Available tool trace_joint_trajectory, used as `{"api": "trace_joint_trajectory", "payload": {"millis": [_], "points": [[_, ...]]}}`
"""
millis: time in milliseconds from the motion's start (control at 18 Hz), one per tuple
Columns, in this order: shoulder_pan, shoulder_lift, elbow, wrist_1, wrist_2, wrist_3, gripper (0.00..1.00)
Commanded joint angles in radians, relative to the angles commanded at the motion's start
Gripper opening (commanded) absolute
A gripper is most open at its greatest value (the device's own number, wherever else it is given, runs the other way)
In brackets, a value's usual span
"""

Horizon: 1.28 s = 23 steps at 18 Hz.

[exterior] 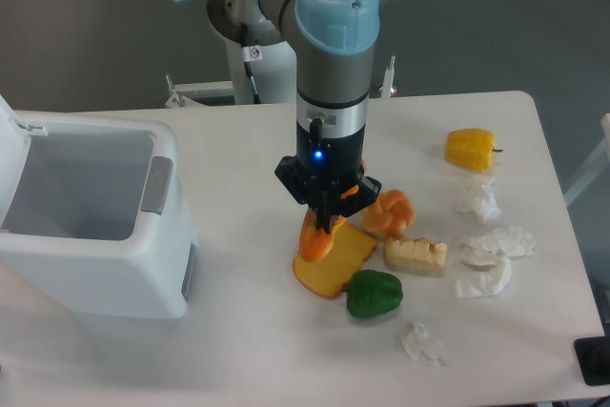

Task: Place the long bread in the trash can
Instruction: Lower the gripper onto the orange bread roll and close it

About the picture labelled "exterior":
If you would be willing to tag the small crumpled white tissue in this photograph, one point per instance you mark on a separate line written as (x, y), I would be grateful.
(416, 341)

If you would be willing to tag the orange knotted bread roll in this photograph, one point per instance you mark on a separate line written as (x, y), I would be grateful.
(390, 215)

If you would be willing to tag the crumpled white tissue middle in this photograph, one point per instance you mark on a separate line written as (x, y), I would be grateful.
(512, 241)

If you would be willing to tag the long orange bread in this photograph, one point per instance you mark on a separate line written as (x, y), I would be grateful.
(314, 244)

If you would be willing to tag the pale ridged bread loaf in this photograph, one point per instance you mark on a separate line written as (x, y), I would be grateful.
(415, 254)

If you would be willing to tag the crumpled white tissue upper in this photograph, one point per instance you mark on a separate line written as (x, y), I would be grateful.
(479, 200)

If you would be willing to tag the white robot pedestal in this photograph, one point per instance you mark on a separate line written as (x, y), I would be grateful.
(262, 65)

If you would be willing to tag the crumpled white tissue lower right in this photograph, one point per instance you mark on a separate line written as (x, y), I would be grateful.
(489, 274)

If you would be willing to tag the white metal frame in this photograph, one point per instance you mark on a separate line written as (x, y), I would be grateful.
(193, 94)

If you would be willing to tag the white trash can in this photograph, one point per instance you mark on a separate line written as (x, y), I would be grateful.
(93, 214)

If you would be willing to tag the green bell pepper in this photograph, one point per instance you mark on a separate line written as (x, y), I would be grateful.
(372, 293)

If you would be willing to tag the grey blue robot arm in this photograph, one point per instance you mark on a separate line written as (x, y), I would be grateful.
(334, 44)

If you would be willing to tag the yellow toast slice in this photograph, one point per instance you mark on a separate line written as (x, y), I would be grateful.
(329, 276)

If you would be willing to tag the yellow bell pepper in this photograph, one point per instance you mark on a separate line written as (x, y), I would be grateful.
(471, 148)

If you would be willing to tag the black device at edge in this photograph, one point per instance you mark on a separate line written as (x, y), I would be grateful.
(593, 359)

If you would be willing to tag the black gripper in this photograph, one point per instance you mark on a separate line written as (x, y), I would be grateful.
(327, 174)

